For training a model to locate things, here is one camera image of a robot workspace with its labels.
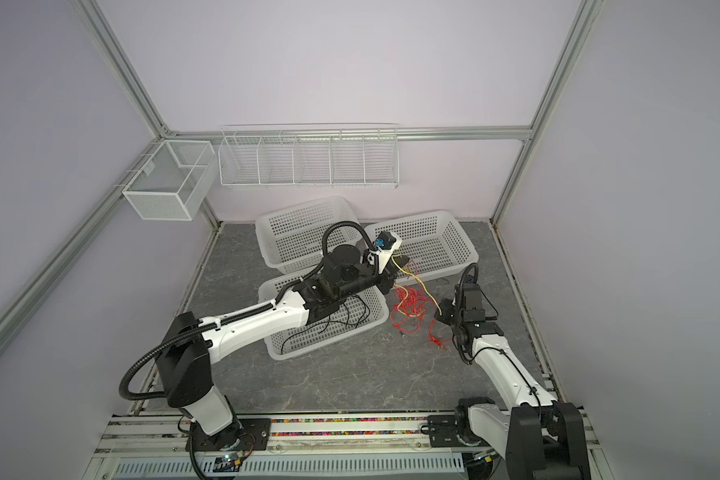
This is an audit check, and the yellow cable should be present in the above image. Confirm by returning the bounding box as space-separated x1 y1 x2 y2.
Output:
391 253 444 318

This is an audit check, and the red cable with clip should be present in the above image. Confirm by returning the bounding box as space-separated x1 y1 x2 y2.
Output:
389 259 452 350

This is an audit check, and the black cable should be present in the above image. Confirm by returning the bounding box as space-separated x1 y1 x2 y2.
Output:
279 290 373 356

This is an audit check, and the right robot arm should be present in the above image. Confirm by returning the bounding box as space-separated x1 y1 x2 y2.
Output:
420 263 592 479

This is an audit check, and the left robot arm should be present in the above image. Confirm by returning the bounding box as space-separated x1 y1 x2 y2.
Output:
118 221 407 437

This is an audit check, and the white basket front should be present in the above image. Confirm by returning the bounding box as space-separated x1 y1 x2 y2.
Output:
264 287 389 361

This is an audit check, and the white basket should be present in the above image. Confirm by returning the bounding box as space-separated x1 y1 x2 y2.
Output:
255 196 358 274
365 210 479 283
264 287 389 361

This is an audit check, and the white basket back right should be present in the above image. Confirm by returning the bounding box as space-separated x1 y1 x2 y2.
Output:
365 210 479 283

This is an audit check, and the white basket back left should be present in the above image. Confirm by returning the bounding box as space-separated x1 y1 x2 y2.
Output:
255 196 358 274

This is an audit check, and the green circuit board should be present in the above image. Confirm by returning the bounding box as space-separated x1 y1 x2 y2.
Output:
212 455 243 473

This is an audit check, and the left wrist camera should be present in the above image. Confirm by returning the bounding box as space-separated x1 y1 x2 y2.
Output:
368 230 402 274

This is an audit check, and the wire mesh wall shelf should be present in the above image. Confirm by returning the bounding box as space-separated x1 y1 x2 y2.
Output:
217 123 400 188

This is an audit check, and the white vented cable duct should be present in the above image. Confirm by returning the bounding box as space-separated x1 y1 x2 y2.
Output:
111 452 466 479

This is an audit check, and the white mesh wall box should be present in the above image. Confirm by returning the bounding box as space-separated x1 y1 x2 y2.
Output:
123 140 219 221

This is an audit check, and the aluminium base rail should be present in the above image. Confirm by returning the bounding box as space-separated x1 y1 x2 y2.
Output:
83 411 607 480

